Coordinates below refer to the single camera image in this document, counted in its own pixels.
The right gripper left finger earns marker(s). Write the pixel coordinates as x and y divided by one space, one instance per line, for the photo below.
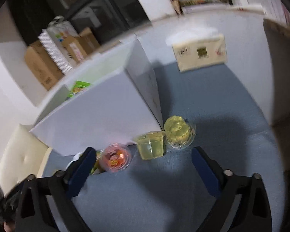
34 213

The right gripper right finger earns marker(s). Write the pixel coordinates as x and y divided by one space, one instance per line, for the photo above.
253 212

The pink jelly cup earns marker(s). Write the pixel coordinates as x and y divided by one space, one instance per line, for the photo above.
115 157

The pale green jelly cup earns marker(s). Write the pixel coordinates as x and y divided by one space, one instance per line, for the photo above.
179 134

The pale yellow jelly cup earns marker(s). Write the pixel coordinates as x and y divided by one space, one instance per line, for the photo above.
150 145

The green seaweed pack front side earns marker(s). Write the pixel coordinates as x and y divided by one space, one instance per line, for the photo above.
78 87

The cream leather sofa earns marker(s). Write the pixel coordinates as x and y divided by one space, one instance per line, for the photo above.
23 155

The blue grey table mat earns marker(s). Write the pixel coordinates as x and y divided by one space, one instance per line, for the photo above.
167 194

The green pea snack packet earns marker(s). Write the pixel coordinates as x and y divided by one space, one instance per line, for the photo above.
97 168

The white cardboard storage box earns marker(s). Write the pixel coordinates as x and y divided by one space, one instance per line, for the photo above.
120 103

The large brown cardboard box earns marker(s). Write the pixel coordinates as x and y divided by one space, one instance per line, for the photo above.
42 66

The white dotted paper bag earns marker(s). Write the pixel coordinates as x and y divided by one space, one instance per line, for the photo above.
56 51

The small open cardboard box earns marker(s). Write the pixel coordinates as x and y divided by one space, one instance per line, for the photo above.
80 47

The tissue box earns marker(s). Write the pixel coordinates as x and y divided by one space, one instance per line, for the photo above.
198 48

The white shopping bag colour squares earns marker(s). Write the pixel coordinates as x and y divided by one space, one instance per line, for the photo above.
61 29

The white foam box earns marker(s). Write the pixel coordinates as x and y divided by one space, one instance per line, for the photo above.
157 9

